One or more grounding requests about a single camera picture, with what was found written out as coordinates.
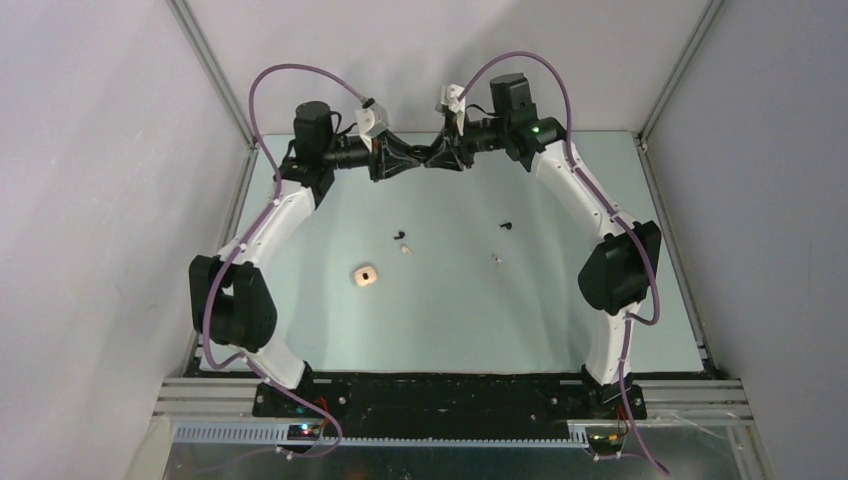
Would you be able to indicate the left controller board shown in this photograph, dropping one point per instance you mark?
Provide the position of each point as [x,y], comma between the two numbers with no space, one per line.
[304,432]

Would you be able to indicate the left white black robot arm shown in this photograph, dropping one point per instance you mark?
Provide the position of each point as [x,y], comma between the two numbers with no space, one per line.
[231,301]

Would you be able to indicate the corner aluminium post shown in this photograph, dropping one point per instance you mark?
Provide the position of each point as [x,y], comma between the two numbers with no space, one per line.
[699,34]
[203,51]

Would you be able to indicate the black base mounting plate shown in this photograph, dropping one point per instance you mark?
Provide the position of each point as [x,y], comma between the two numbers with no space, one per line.
[450,406]

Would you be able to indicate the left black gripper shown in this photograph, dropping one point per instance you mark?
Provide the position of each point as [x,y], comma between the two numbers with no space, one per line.
[389,156]

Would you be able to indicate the beige earbud charging case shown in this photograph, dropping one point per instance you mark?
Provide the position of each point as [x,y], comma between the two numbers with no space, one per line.
[365,275]

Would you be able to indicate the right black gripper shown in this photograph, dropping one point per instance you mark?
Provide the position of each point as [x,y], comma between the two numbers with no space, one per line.
[444,156]

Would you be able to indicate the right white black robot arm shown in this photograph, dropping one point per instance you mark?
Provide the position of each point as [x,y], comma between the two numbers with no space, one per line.
[620,271]

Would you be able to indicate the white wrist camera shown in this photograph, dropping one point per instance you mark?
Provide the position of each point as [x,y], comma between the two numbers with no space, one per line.
[372,120]
[452,107]

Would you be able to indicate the right controller board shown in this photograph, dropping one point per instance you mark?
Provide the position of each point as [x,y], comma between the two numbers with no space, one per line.
[607,444]

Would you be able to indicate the grey slotted cable duct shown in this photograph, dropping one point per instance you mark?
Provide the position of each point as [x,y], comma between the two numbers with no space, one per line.
[275,434]

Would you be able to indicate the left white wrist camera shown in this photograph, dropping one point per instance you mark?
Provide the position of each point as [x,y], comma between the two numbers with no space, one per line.
[372,120]

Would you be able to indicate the left corner aluminium post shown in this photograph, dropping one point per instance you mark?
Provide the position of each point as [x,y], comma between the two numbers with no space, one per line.
[203,51]

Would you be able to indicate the right corner aluminium post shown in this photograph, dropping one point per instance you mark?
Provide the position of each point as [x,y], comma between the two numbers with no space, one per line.
[699,34]

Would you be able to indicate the controller board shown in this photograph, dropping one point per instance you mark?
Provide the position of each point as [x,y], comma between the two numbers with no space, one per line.
[304,432]
[607,444]

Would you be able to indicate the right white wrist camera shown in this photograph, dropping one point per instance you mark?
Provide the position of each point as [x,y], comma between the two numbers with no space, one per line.
[452,107]

